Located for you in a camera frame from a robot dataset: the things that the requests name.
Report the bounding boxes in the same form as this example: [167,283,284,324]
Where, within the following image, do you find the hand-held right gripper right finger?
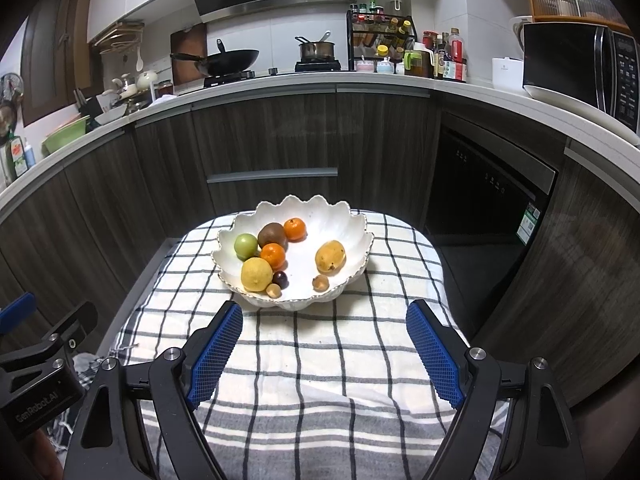
[406,299,588,480]

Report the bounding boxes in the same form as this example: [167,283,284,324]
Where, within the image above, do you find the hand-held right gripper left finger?
[62,300,244,480]

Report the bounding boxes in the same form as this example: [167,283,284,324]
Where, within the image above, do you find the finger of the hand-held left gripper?
[0,292,37,333]
[0,301,99,368]

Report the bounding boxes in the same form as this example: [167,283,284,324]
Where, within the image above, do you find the yellow lemon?
[241,256,274,292]

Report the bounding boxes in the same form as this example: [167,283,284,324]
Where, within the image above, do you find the green apple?
[234,233,259,261]

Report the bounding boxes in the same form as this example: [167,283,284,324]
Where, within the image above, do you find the white scalloped bowl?
[211,195,375,311]

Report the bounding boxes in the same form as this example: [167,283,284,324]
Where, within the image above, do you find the brown kiwi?
[257,222,289,252]

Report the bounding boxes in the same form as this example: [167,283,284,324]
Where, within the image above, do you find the yellow mango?
[315,240,347,273]

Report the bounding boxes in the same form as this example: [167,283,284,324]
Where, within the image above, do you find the person's left forearm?
[30,430,68,480]

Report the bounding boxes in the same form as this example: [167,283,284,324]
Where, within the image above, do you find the black white checked cloth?
[55,210,506,480]

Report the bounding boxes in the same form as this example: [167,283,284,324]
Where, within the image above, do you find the green dish soap bottle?
[2,132,28,181]

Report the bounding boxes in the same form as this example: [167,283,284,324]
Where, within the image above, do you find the black built-in dishwasher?
[425,112,558,248]

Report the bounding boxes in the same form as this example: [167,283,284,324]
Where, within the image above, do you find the green basin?
[41,115,92,156]

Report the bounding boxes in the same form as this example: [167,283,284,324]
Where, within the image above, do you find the white mixing bowl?
[94,105,128,126]

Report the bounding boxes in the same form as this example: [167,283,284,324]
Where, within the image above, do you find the black knife block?
[74,89,103,116]

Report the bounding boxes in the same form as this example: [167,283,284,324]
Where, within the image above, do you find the dark wood base cabinets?
[0,82,640,411]

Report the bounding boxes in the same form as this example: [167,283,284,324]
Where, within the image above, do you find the dark wooden door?
[20,0,96,126]

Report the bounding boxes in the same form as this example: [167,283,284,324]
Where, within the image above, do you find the black gas stove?
[202,60,343,88]

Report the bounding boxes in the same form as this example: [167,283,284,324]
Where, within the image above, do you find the white plate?
[522,84,640,148]

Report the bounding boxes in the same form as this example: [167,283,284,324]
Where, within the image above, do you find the white square box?
[491,57,525,92]

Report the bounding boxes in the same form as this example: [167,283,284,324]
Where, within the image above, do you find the green lidded oil pitcher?
[403,49,433,78]

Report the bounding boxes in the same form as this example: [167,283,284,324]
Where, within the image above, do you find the wooden hanging rack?
[92,20,146,56]

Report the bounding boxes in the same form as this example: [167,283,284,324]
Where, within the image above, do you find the row of sauce bottles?
[422,27,468,83]

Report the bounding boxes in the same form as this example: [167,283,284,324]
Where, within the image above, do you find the black wok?
[170,38,261,78]

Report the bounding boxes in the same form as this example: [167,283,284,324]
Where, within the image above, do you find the brown cutting board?
[170,22,208,86]

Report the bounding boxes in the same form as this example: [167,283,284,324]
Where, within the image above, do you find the steel saucepan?
[295,31,336,61]

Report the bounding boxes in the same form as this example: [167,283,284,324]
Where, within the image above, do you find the black microwave oven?
[522,21,640,133]

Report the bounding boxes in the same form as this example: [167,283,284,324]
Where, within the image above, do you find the white kettle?
[509,15,533,53]

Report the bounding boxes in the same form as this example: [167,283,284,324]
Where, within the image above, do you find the black wire spice rack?
[346,10,418,73]

